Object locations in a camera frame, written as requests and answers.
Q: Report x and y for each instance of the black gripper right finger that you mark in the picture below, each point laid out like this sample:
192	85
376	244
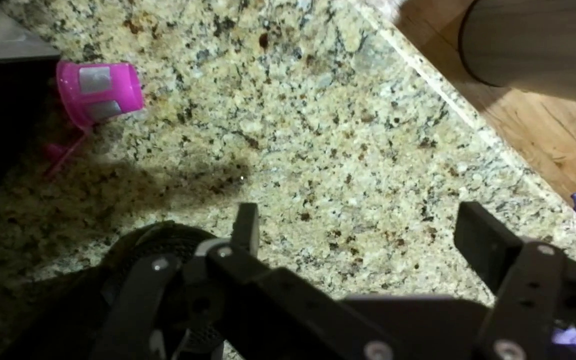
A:
532	285

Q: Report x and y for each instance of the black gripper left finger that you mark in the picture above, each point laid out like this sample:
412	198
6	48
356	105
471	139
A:
187	294

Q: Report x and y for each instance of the pink plastic cup object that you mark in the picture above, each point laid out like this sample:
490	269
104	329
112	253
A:
91	94

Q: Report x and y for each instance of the steel trash can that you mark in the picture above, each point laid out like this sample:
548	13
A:
527	45

